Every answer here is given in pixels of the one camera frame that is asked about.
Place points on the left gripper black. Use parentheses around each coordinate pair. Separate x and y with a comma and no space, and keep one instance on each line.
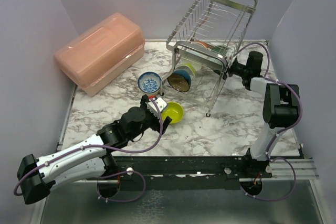
(156,126)

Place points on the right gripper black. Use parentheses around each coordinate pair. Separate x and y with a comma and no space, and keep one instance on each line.
(230,71)

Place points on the mint green brown-rimmed bowl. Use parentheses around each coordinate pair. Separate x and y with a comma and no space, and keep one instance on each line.
(220,49)

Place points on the white orange bowl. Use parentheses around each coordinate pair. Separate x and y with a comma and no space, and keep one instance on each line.
(202,44)

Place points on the white grey bottom bowl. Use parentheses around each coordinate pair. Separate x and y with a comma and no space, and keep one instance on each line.
(196,66)

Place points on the stainless steel dish rack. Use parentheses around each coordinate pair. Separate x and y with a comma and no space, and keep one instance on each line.
(215,22)

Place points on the dark teal beige bowl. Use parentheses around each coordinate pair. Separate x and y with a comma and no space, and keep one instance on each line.
(180,80)

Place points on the lime green white bowl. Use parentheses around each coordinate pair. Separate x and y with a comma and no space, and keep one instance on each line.
(192,69)

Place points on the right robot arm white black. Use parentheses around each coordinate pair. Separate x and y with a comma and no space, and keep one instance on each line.
(282,109)

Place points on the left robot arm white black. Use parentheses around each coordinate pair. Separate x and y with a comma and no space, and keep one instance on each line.
(91,158)

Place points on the yellow-green bottom bowl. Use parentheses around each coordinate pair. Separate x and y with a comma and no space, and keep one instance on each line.
(174,111)

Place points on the blue white patterned bowl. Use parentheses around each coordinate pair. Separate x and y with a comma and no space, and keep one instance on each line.
(149,83)

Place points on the pink plastic storage box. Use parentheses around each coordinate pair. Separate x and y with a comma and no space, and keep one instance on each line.
(102,53)

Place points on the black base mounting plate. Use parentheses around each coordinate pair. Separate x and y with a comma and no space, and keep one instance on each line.
(186,173)

